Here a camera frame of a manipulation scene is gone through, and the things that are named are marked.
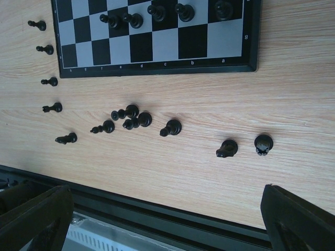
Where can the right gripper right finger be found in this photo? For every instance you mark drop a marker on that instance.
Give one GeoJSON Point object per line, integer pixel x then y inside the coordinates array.
{"type": "Point", "coordinates": [293, 223]}

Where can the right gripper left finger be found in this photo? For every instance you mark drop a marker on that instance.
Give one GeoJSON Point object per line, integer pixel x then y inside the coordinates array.
{"type": "Point", "coordinates": [35, 218]}

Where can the black chess piece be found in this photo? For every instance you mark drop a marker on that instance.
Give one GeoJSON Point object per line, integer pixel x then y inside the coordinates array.
{"type": "Point", "coordinates": [41, 25]}
{"type": "Point", "coordinates": [70, 138]}
{"type": "Point", "coordinates": [53, 81]}
{"type": "Point", "coordinates": [173, 127]}
{"type": "Point", "coordinates": [263, 144]}
{"type": "Point", "coordinates": [57, 107]}
{"type": "Point", "coordinates": [113, 21]}
{"type": "Point", "coordinates": [135, 20]}
{"type": "Point", "coordinates": [48, 49]}
{"type": "Point", "coordinates": [228, 149]}
{"type": "Point", "coordinates": [144, 119]}
{"type": "Point", "coordinates": [131, 111]}
{"type": "Point", "coordinates": [108, 126]}

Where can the black pawn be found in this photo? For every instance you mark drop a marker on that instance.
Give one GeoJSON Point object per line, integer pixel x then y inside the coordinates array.
{"type": "Point", "coordinates": [157, 12]}
{"type": "Point", "coordinates": [224, 10]}
{"type": "Point", "coordinates": [185, 12]}

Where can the black and silver chessboard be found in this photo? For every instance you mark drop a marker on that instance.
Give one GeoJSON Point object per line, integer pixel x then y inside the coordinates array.
{"type": "Point", "coordinates": [87, 47]}

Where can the grey slotted cable duct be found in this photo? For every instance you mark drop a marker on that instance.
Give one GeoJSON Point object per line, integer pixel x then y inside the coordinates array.
{"type": "Point", "coordinates": [123, 242]}

